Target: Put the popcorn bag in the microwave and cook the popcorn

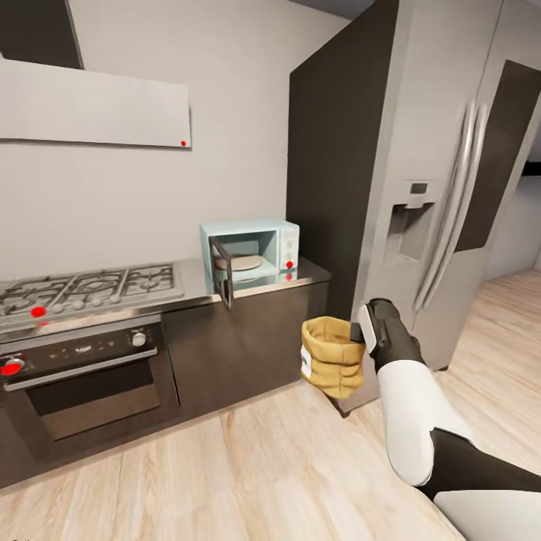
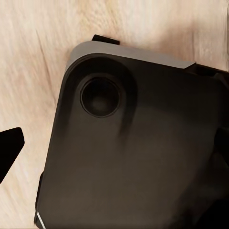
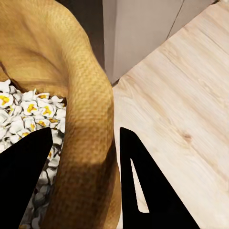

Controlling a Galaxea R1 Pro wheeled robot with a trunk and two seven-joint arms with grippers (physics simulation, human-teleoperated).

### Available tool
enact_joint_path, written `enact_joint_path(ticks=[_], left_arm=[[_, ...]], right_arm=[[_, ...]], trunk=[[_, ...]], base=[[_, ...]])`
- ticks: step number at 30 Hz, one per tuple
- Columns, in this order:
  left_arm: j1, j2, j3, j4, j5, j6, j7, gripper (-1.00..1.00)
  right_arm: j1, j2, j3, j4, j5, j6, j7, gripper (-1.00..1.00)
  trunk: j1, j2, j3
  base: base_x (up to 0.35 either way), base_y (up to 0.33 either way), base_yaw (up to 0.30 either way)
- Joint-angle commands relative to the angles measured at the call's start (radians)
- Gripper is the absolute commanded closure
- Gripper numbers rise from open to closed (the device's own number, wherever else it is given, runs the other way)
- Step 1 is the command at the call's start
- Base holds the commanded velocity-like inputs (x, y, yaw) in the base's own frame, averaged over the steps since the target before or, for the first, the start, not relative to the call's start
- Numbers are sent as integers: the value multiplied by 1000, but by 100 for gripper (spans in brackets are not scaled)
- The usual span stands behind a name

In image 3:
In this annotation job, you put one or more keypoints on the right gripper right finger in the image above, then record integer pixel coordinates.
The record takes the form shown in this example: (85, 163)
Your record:
(166, 209)

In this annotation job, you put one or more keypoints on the fridge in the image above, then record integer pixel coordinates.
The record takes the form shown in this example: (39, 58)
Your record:
(124, 32)

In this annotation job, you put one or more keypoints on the popcorn bag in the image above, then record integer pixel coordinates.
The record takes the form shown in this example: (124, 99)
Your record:
(44, 47)

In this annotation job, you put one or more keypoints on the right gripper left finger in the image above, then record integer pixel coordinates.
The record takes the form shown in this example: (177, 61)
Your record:
(20, 168)

